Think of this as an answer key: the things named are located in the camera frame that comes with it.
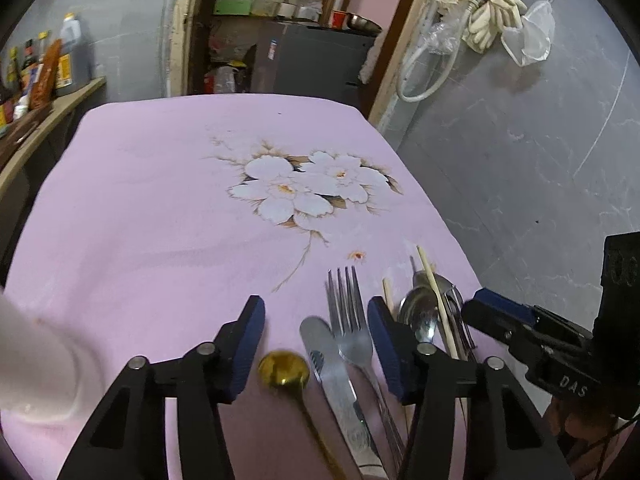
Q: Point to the wooden kitchen counter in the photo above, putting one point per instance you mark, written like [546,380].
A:
[30,160]

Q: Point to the oval silver spoon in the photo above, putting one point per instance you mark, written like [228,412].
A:
[425,280]

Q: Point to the wooden chopstick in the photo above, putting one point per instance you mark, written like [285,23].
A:
[435,290]
[388,297]

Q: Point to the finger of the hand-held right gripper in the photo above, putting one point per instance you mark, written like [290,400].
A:
[500,307]

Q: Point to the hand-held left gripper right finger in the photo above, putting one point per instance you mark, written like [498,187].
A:
[387,355]

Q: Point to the person's right hand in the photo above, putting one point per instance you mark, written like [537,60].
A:
[575,427]

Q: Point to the green box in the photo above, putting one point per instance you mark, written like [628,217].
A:
[232,6]

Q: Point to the slim stainless steel fork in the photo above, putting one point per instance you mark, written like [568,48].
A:
[462,320]

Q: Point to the large dark sauce jug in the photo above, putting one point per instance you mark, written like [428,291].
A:
[72,65]

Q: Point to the clear plastic bag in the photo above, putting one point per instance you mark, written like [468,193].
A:
[440,35]

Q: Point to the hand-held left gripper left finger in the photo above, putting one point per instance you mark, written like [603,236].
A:
[247,355]

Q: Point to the orange snack packet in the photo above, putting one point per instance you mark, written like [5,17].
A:
[45,75]

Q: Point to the white mesh strainer bag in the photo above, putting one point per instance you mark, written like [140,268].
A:
[532,35]

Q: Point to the pink floral tablecloth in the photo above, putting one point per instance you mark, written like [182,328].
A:
[175,210]

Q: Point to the stainless steel table knife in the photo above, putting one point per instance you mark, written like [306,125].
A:
[330,375]

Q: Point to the metal bowl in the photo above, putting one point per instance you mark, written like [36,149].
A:
[364,22]

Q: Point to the round silver spoon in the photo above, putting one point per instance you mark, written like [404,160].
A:
[417,310]

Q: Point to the red cup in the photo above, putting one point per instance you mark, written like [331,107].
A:
[339,19]

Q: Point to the row of sauce bottles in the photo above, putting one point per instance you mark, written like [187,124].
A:
[20,75]

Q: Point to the grey cabinet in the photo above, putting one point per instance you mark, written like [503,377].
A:
[310,65]

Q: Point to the cream rubber gloves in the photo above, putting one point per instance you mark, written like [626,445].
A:
[492,15]

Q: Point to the wooden door frame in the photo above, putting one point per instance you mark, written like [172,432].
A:
[400,35]

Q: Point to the gold spoon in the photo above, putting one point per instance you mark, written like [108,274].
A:
[282,367]

